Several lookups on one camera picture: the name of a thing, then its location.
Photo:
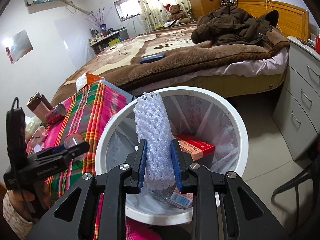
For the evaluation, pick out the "brown blanket bed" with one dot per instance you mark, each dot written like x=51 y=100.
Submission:
x=228 y=70

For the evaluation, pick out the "white foam net sleeve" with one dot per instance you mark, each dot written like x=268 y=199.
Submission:
x=152 y=125

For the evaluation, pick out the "cluttered corner shelf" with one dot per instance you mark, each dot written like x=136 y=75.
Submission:
x=100 y=43

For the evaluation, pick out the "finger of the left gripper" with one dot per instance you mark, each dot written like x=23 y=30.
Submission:
x=78 y=150
x=56 y=150

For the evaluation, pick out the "black chair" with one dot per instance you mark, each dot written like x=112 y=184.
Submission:
x=311 y=172

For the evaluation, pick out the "small blue red box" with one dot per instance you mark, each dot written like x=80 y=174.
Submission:
x=182 y=201

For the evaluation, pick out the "dark brown jacket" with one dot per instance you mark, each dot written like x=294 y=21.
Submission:
x=233 y=25

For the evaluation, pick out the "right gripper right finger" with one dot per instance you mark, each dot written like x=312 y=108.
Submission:
x=223 y=203

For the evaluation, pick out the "orange white tissue box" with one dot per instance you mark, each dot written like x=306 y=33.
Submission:
x=86 y=79

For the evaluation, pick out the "left hand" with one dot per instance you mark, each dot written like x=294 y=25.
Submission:
x=18 y=198

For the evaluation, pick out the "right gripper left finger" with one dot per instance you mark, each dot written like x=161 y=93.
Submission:
x=73 y=216

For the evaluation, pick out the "brown teddy bear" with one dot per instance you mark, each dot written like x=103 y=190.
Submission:
x=177 y=14

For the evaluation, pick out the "plaid pink green tablecloth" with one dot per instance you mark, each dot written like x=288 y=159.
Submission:
x=88 y=112

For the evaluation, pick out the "red medicine box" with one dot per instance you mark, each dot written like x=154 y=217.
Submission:
x=196 y=147

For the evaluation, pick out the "grey drawer nightstand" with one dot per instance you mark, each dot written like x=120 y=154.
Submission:
x=297 y=111

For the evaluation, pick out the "red cup on nightstand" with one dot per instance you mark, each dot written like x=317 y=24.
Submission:
x=317 y=44

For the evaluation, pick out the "red soda can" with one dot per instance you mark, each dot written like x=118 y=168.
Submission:
x=56 y=114

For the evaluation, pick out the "brown beige thermos mug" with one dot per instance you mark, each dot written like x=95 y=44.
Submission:
x=39 y=105

